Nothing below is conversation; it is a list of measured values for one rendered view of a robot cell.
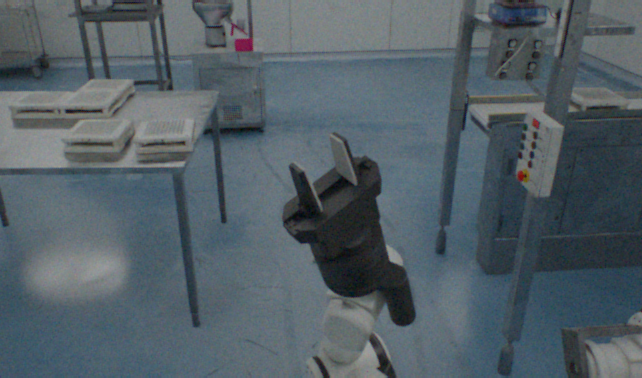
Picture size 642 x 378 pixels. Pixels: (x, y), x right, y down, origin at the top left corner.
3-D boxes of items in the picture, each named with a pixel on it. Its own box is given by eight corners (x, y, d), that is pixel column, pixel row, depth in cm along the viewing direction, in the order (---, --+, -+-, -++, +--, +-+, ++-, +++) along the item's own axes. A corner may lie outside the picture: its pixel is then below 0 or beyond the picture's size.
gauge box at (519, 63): (493, 80, 252) (500, 36, 243) (485, 74, 261) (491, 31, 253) (540, 79, 254) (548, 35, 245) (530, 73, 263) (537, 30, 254)
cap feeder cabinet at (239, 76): (198, 136, 506) (189, 53, 472) (203, 116, 557) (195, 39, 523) (267, 133, 513) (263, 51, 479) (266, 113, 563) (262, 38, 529)
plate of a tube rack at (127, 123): (61, 142, 242) (60, 138, 241) (81, 123, 264) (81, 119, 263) (117, 142, 242) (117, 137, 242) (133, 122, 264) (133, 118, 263)
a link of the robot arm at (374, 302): (342, 210, 73) (357, 259, 81) (304, 275, 68) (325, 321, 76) (422, 230, 68) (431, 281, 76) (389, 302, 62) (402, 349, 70)
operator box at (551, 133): (534, 197, 192) (548, 127, 181) (514, 176, 207) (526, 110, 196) (551, 197, 193) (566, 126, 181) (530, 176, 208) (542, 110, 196)
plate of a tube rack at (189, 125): (133, 143, 241) (132, 139, 240) (142, 124, 263) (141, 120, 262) (191, 140, 244) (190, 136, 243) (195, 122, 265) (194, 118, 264)
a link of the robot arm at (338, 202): (259, 203, 61) (289, 265, 69) (311, 250, 55) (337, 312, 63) (344, 140, 65) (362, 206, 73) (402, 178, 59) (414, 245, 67)
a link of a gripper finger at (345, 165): (325, 132, 57) (337, 173, 61) (344, 145, 55) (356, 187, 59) (336, 124, 57) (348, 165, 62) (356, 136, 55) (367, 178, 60)
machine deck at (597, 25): (499, 38, 244) (501, 29, 242) (470, 22, 277) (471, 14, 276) (634, 34, 249) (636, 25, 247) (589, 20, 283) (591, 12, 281)
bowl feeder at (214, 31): (194, 49, 487) (189, 4, 470) (197, 40, 519) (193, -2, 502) (250, 48, 491) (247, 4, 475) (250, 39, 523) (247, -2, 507)
